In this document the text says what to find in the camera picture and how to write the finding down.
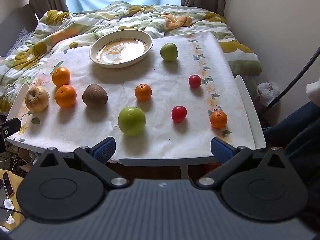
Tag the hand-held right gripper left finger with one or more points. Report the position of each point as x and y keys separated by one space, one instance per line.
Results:
x=106 y=150

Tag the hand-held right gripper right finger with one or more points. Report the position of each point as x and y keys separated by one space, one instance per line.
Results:
x=220 y=150

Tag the wrinkled yellow apple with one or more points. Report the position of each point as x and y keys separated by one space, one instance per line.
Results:
x=37 y=99

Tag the large orange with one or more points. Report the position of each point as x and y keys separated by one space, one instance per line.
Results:
x=65 y=96
x=61 y=76

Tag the small mandarin orange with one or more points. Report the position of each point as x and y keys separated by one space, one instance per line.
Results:
x=143 y=92
x=218 y=119

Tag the cream ceramic plate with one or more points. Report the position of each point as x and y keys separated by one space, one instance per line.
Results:
x=120 y=50

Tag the large green apple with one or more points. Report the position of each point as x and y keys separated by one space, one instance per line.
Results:
x=131 y=121

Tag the wooden side table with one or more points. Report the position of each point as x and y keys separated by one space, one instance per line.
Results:
x=17 y=180

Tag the brown kiwi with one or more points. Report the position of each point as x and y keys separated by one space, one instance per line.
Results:
x=95 y=96

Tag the smartphone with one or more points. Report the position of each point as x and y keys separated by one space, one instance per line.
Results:
x=7 y=183

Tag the white plastic bag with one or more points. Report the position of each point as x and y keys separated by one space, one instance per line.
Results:
x=268 y=92

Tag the crumpled white tissue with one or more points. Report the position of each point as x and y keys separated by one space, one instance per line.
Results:
x=8 y=203
x=10 y=219

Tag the person's dark trouser leg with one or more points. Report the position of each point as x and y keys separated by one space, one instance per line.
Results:
x=300 y=125

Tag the blue patterned pillow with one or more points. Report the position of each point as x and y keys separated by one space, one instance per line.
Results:
x=21 y=40

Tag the grey headboard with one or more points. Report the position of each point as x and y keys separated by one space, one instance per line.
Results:
x=15 y=20

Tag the small green apple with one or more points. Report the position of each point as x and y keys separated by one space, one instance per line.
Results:
x=169 y=52

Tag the white cloth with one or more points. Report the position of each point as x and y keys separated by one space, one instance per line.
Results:
x=313 y=90

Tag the green striped floral blanket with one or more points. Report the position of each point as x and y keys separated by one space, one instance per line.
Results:
x=137 y=17

